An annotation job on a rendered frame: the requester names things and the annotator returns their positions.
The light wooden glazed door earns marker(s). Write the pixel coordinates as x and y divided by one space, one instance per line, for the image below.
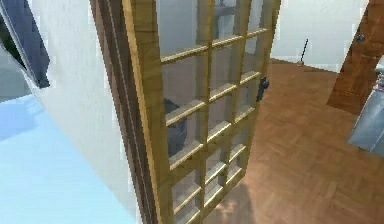
148 100

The brown wooden door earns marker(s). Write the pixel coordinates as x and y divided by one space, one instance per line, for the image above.
360 66

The grey metal bin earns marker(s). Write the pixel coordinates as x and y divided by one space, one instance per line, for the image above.
370 123

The dark round door knob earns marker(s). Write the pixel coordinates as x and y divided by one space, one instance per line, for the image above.
359 38

